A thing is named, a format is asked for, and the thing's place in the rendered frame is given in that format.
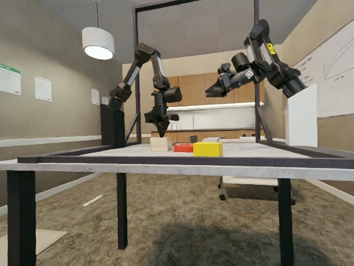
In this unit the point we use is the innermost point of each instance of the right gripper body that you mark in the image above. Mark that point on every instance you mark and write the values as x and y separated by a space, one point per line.
164 118

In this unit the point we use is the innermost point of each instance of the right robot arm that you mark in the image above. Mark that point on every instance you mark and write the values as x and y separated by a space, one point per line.
166 94

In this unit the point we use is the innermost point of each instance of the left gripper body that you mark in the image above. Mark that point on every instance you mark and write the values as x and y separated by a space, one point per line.
228 85

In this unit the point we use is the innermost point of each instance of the yellow rectangular block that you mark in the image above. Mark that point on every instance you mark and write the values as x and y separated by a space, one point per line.
209 149

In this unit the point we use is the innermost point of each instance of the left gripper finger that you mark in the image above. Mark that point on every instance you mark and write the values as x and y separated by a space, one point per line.
217 87
217 94

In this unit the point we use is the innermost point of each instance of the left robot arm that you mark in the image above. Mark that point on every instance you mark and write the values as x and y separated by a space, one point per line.
278 74

